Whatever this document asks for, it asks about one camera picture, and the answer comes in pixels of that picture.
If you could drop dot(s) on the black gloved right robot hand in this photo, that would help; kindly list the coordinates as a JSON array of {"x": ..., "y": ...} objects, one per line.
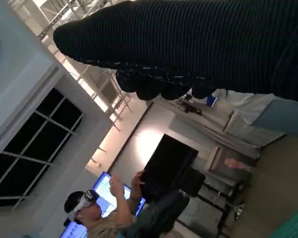
[{"x": 188, "y": 42}]

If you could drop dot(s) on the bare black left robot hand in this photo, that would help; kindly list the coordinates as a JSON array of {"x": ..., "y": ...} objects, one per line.
[{"x": 211, "y": 100}]

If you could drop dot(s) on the large black screen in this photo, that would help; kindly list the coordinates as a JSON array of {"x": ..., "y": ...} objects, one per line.
[{"x": 169, "y": 161}]

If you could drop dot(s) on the black chair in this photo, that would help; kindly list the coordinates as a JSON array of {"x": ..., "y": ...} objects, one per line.
[{"x": 195, "y": 181}]

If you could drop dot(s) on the grey desk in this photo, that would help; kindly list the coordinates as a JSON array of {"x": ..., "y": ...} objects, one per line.
[{"x": 213, "y": 205}]

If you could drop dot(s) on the metal ceiling truss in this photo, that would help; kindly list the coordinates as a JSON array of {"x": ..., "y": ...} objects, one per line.
[{"x": 54, "y": 22}]

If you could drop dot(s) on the blue lit monitor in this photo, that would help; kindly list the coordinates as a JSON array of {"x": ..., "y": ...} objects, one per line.
[{"x": 103, "y": 183}]

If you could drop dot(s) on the green cutting mat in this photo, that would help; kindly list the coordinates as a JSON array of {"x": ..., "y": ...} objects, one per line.
[{"x": 296, "y": 223}]

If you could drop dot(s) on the person wearing headset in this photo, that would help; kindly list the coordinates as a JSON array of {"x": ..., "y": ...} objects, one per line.
[{"x": 114, "y": 223}]

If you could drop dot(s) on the white VR headset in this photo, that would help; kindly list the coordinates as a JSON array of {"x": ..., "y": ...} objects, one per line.
[{"x": 84, "y": 200}]

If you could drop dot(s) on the large dark grid window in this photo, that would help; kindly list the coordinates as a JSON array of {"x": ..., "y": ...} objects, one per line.
[{"x": 32, "y": 143}]

